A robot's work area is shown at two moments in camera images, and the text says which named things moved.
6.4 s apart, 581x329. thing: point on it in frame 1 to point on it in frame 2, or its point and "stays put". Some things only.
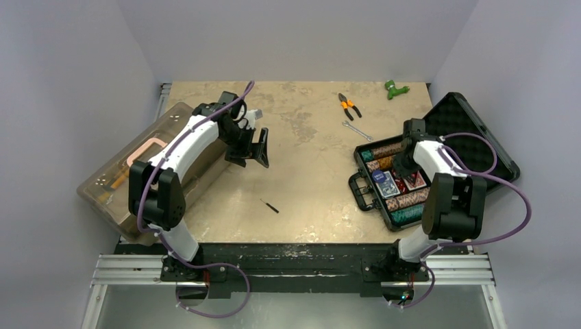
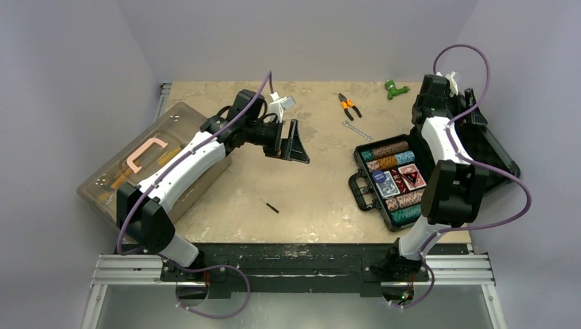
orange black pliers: x=347 y=103 stays put
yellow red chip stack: x=386 y=162 stays put
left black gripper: x=255 y=151 to x=291 y=150
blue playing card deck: x=388 y=187 stays put
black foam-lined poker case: x=471 y=146 stays put
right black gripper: x=401 y=164 to x=470 y=105
